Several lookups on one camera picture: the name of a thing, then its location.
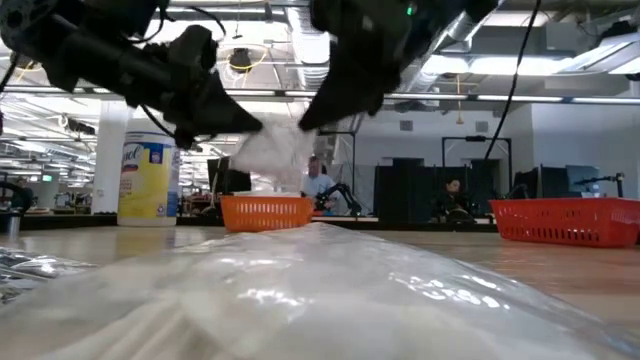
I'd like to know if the silver ceiling air duct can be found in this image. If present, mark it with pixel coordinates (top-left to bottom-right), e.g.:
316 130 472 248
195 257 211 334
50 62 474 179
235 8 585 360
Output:
285 0 331 91
399 0 504 94

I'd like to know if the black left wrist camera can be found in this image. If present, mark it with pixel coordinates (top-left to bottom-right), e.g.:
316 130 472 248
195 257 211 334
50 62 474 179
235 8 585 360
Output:
169 23 222 77

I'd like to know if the Lysol wipes canister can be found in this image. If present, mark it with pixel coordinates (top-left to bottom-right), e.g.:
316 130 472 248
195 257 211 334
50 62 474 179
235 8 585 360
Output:
117 130 182 227

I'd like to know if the silver nail clipper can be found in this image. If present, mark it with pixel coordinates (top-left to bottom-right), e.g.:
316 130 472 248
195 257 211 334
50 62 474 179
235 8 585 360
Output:
0 245 99 304

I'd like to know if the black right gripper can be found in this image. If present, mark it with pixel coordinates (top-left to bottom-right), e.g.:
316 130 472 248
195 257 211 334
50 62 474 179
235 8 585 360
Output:
298 0 471 132

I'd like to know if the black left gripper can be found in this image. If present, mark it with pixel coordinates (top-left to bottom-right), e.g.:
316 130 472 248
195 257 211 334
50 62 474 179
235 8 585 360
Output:
119 44 265 150

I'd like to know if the orange plastic basket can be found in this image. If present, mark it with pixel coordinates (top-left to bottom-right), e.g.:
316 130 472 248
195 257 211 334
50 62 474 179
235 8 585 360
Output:
219 194 315 234

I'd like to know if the black partition panel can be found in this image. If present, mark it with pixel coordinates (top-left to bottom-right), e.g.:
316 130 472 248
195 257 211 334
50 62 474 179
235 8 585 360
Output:
373 164 501 224

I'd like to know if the white column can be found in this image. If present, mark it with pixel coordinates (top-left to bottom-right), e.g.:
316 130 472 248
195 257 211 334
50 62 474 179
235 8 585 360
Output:
92 99 135 216

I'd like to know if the grey computer monitor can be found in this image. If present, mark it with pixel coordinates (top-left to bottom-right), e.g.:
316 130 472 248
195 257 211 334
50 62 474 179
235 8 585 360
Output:
566 164 601 197

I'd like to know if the overhead LED light bar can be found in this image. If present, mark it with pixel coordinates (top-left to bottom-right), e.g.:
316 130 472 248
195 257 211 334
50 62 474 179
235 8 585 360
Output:
0 85 640 105

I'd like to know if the black aluminium table frame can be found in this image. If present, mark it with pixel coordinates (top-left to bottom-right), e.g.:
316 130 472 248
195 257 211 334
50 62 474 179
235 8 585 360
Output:
0 209 496 234

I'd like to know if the black computer monitor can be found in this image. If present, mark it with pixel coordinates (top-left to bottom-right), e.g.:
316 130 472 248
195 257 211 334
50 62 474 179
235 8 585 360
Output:
207 155 252 195

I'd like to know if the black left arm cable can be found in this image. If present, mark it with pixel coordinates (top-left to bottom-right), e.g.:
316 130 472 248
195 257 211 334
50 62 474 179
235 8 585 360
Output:
0 49 22 95

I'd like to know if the black overhead camera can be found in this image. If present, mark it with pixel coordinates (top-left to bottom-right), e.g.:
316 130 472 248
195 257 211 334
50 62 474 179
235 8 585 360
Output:
228 47 254 75

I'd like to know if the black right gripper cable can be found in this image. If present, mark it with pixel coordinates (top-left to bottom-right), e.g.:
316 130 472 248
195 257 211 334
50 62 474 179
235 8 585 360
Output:
482 0 544 166

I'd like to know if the black metal frame stand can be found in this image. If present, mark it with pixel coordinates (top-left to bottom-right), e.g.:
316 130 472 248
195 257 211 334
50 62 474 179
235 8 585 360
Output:
441 134 515 169
317 129 357 216

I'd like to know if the person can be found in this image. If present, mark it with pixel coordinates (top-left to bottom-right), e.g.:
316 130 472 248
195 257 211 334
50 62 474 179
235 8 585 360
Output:
434 177 476 221
301 155 341 199

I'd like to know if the red plastic basket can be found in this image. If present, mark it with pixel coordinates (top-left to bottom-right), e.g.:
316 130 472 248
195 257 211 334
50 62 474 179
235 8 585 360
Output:
488 197 640 250

